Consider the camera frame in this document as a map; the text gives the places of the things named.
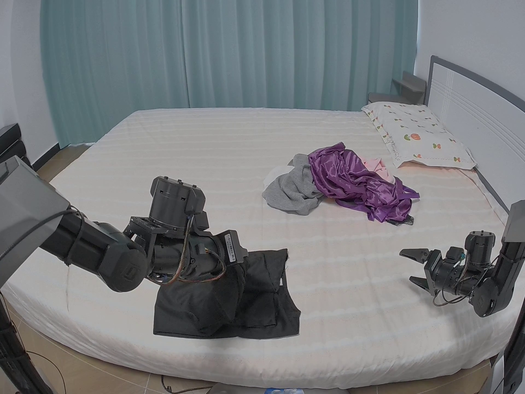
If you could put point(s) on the grey garment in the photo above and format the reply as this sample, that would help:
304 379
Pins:
293 191

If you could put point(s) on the blue-green curtain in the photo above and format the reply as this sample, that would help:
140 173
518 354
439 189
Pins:
115 47
295 39

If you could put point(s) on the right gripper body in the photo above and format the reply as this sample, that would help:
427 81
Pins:
445 277

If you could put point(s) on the pink garment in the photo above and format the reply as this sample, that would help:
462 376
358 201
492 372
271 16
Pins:
375 165

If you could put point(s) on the white printed pillow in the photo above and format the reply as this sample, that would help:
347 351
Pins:
422 133

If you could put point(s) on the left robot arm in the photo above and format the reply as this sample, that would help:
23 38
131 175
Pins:
98 244

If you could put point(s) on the bed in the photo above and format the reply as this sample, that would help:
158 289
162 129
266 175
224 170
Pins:
229 170

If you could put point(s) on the grey bedside table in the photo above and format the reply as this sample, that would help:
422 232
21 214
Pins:
393 95

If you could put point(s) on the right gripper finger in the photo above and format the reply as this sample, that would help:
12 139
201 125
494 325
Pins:
418 255
422 285

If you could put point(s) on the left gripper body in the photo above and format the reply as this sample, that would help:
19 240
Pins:
201 257

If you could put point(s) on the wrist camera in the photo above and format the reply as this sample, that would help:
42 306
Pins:
455 255
203 221

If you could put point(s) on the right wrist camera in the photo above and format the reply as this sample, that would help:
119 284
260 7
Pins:
455 255

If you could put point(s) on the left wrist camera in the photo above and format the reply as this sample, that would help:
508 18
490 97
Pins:
203 221

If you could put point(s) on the black shorts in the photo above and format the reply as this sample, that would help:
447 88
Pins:
254 302

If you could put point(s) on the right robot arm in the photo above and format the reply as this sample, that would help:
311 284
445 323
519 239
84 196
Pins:
496 289

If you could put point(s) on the purple satin garment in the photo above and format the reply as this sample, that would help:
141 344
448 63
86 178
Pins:
352 179

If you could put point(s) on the white garment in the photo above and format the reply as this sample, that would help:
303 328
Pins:
275 174

